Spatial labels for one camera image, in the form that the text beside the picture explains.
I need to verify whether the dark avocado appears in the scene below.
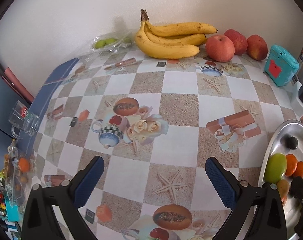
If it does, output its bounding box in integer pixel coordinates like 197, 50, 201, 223
285, 136, 298, 150

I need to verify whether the green mango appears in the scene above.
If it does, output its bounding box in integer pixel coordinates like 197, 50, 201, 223
264, 153, 287, 184

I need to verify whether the silver metal plate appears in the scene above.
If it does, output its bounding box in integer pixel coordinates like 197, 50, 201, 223
257, 119, 303, 240

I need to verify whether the middle red apple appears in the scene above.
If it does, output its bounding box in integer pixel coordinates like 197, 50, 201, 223
224, 29, 248, 55

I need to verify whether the teal plastic box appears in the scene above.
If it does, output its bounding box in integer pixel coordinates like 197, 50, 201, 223
264, 44, 299, 87

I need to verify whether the clear container with orange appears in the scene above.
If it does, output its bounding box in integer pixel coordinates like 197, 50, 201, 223
4, 145, 36, 206

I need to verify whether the patterned tablecloth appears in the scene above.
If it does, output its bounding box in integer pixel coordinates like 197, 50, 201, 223
18, 47, 303, 239

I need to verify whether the front red apple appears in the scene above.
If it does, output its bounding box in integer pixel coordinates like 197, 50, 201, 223
206, 35, 235, 62

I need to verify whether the right red apple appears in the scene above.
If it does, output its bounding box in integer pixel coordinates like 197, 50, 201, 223
247, 35, 268, 61

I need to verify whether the glass mug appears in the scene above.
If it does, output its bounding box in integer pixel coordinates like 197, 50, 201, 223
8, 101, 40, 139

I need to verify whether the large front orange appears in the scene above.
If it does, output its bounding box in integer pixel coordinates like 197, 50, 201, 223
293, 161, 303, 178

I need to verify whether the brown fruit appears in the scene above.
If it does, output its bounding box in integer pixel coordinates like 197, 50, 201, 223
277, 179, 290, 205

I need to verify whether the yellow banana bunch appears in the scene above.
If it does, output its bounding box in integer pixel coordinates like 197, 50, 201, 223
135, 9, 218, 60

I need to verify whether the clear container with green fruits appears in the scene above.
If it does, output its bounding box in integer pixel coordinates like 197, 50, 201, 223
89, 30, 133, 53

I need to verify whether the white power strip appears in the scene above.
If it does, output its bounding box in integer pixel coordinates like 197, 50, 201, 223
291, 81, 303, 118

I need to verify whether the red apple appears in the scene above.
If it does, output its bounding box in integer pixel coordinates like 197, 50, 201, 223
247, 35, 268, 61
224, 29, 248, 55
206, 35, 235, 62

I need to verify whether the orange with stem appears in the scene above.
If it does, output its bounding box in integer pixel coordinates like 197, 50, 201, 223
285, 153, 298, 177

